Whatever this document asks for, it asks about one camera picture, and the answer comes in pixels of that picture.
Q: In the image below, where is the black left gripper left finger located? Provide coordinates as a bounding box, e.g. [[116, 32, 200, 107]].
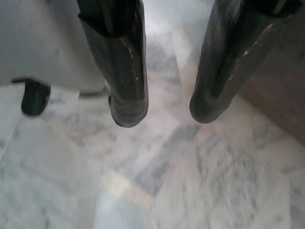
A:
[[76, 0, 150, 126]]

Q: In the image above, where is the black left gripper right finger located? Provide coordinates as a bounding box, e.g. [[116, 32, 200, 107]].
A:
[[190, 0, 296, 125]]

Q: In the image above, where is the brown-grey fabric sofa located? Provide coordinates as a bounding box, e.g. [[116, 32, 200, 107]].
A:
[[0, 0, 107, 96], [234, 14, 305, 135]]

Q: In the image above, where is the black sofa foot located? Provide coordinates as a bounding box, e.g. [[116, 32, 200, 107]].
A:
[[20, 80, 51, 117]]

